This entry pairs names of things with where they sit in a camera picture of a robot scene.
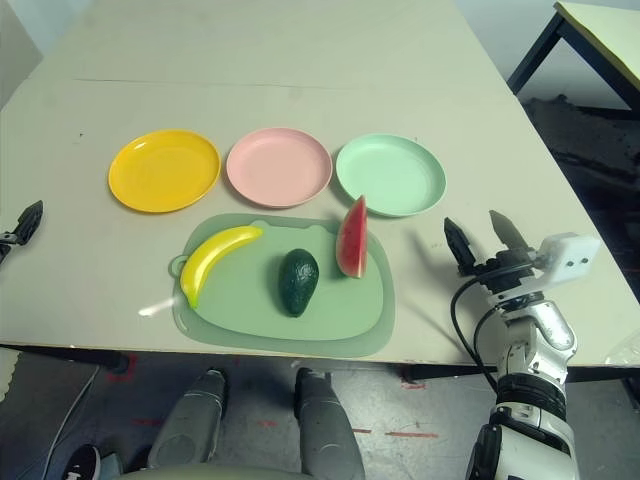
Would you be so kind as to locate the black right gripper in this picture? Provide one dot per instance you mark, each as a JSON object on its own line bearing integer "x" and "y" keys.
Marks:
{"x": 510, "y": 280}

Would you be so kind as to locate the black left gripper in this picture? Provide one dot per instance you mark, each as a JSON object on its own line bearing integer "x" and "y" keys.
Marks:
{"x": 6, "y": 242}

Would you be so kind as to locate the red watermelon slice toy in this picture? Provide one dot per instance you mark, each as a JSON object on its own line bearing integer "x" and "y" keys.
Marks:
{"x": 354, "y": 240}

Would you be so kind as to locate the yellow toy banana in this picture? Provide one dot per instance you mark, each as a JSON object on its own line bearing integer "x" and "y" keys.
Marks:
{"x": 210, "y": 255}

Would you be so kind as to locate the dark green toy avocado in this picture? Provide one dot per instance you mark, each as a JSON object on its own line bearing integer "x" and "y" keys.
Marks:
{"x": 298, "y": 282}

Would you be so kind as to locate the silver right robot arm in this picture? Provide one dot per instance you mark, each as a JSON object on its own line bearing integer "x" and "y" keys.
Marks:
{"x": 545, "y": 330}

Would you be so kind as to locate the mint green plastic plate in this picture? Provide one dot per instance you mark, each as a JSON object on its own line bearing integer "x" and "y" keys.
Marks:
{"x": 395, "y": 170}

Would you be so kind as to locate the yellow plastic plate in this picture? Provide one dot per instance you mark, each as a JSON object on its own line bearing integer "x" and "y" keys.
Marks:
{"x": 165, "y": 172}

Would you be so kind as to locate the green silicone cutting mat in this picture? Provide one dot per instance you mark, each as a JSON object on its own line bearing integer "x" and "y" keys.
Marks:
{"x": 340, "y": 305}

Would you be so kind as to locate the clear plastic bag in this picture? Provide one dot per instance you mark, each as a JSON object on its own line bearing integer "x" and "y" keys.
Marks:
{"x": 625, "y": 350}

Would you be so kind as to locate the pink plastic plate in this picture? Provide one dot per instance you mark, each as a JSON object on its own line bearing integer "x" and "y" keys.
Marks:
{"x": 277, "y": 167}

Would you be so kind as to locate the grey robot right leg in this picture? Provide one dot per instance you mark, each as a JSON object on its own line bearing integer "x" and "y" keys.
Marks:
{"x": 325, "y": 425}

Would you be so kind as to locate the grey robot leg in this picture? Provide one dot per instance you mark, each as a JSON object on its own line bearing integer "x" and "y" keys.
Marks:
{"x": 192, "y": 420}
{"x": 325, "y": 425}

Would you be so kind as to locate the black sneaker with white print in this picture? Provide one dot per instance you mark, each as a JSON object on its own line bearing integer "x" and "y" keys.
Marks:
{"x": 84, "y": 462}

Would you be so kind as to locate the grey robot left leg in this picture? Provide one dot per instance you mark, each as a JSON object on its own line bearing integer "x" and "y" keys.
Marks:
{"x": 192, "y": 420}

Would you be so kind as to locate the grey robot torso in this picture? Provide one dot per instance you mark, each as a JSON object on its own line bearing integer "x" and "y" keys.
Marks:
{"x": 210, "y": 472}

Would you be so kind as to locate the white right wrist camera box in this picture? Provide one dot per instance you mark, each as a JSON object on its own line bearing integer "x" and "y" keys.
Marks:
{"x": 570, "y": 255}

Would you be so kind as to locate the black table frame bar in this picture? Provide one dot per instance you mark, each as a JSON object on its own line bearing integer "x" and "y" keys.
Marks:
{"x": 55, "y": 356}
{"x": 450, "y": 372}

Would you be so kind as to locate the side table with black frame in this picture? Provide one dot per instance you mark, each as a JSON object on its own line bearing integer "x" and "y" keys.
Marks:
{"x": 610, "y": 30}

